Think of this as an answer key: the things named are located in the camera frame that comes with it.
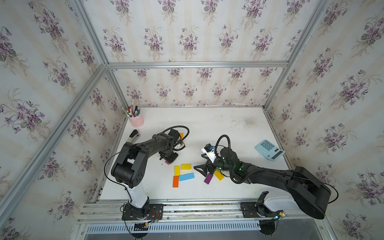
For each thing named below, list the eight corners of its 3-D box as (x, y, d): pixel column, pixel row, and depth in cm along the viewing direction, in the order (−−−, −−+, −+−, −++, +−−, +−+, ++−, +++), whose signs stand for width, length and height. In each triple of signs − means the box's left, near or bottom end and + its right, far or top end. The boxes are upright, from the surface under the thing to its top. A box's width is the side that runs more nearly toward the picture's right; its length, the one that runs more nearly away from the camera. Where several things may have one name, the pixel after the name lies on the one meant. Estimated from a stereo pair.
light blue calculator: (274, 164, 91) (276, 162, 89) (253, 148, 99) (255, 146, 96) (282, 154, 96) (285, 152, 94) (262, 139, 103) (263, 137, 101)
